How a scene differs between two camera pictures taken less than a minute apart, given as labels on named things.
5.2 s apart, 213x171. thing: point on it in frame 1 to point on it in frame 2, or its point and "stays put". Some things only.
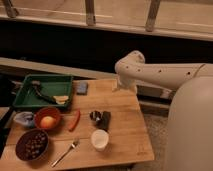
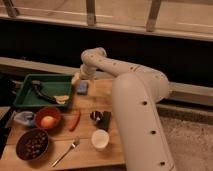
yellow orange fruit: x=48 y=122 stays put
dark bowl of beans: x=31 y=144 stays put
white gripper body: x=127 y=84 to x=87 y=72
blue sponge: x=81 y=88 stays put
